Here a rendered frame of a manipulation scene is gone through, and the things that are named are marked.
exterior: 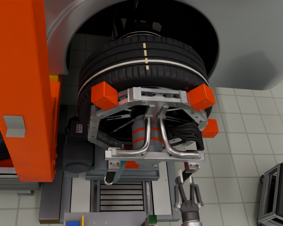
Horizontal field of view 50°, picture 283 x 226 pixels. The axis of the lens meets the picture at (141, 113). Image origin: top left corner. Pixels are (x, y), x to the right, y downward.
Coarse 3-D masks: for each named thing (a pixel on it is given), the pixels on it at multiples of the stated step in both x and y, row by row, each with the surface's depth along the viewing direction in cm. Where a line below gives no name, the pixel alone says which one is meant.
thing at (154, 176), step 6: (156, 168) 209; (90, 174) 199; (96, 174) 200; (102, 174) 201; (126, 174) 204; (132, 174) 205; (138, 174) 206; (144, 174) 207; (150, 174) 208; (156, 174) 209; (120, 180) 206; (126, 180) 207; (132, 180) 208; (138, 180) 209; (144, 180) 209; (150, 180) 210; (156, 180) 211
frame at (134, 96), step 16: (128, 96) 120; (144, 96) 120; (160, 96) 125; (176, 96) 126; (96, 112) 127; (112, 112) 126; (192, 112) 130; (96, 128) 137; (96, 144) 151; (112, 144) 162; (128, 144) 163; (176, 144) 158
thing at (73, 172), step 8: (72, 120) 192; (72, 128) 182; (80, 128) 183; (72, 136) 180; (80, 136) 181; (64, 144) 180; (72, 144) 180; (80, 144) 181; (88, 144) 182; (64, 152) 176; (72, 152) 177; (80, 152) 178; (88, 152) 179; (64, 160) 174; (72, 160) 175; (80, 160) 176; (88, 160) 177; (64, 168) 183; (72, 168) 180; (80, 168) 180; (88, 168) 182; (64, 176) 201; (72, 176) 202
